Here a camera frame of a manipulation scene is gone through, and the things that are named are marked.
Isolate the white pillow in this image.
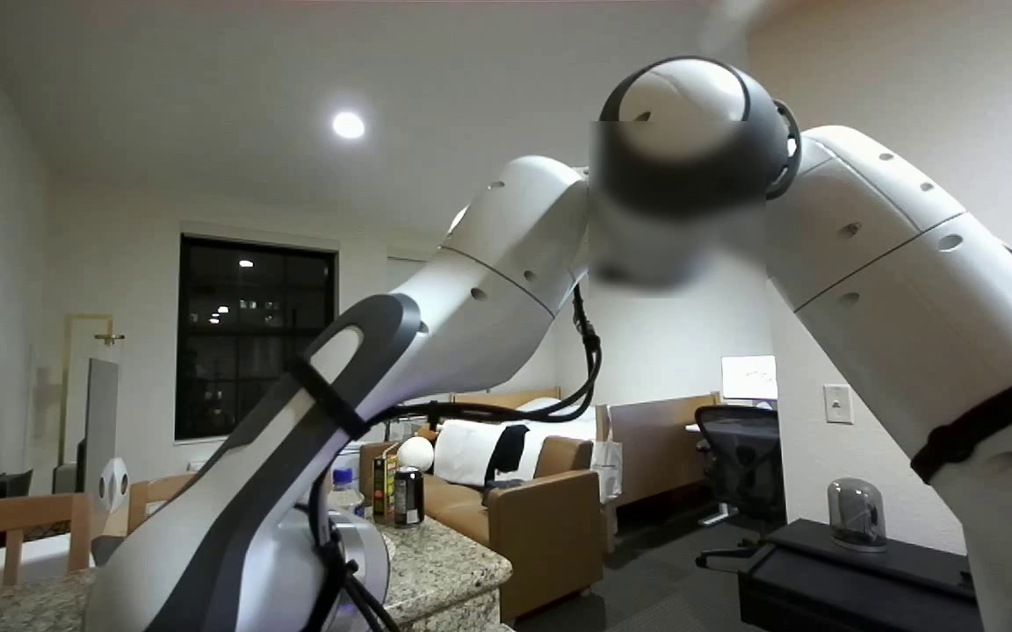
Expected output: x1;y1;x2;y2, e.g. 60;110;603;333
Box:
509;396;600;451

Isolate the white round lamp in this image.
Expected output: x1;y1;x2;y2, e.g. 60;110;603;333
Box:
392;436;440;478

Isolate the wooden chair back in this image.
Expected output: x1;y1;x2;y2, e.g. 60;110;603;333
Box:
0;491;96;603

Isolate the small white device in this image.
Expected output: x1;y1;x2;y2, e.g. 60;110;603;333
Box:
96;453;135;513

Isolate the white wall switch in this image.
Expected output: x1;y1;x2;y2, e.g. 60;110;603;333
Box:
823;378;858;428

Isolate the black case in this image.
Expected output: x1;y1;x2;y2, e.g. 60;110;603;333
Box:
734;517;984;632

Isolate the black office chair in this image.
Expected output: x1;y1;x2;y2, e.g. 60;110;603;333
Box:
693;401;786;572

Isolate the dark window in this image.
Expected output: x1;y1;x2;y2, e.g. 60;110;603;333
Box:
173;231;341;444

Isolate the dark jar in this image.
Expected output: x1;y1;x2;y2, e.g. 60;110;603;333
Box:
370;444;429;531

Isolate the glass jar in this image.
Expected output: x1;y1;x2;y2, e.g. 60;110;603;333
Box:
827;476;889;547

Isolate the white door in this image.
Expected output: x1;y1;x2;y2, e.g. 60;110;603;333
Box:
60;312;126;472

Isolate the wooden dining chair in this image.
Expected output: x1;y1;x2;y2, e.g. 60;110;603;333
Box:
124;472;201;536

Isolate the white board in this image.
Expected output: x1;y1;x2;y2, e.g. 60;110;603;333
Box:
720;355;781;409

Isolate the brown wooden desk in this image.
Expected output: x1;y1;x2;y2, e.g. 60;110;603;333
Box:
609;392;723;508

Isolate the round ceiling light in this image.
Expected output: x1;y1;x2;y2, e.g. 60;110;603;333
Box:
327;107;370;143

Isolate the clear water bottle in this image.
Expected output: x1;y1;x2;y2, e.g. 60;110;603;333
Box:
327;445;365;520

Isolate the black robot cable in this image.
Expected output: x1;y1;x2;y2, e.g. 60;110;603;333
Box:
362;285;603;428
304;467;400;632

